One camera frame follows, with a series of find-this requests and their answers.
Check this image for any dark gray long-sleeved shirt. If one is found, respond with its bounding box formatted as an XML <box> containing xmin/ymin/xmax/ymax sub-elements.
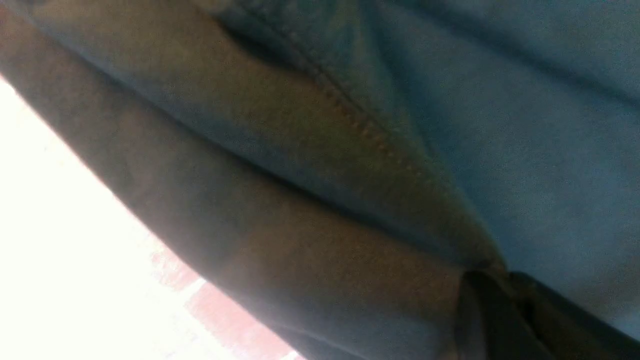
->
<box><xmin>1</xmin><ymin>0</ymin><xmax>639</xmax><ymax>360</ymax></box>

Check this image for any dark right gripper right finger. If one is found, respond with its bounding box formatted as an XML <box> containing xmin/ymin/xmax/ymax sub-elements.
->
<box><xmin>510</xmin><ymin>272</ymin><xmax>640</xmax><ymax>360</ymax></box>

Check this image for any pink checkered tablecloth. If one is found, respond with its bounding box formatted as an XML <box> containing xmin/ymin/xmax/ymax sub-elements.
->
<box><xmin>1</xmin><ymin>80</ymin><xmax>300</xmax><ymax>360</ymax></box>

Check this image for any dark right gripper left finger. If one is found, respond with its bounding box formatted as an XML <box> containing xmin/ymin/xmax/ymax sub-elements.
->
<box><xmin>454</xmin><ymin>271</ymin><xmax>555</xmax><ymax>360</ymax></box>

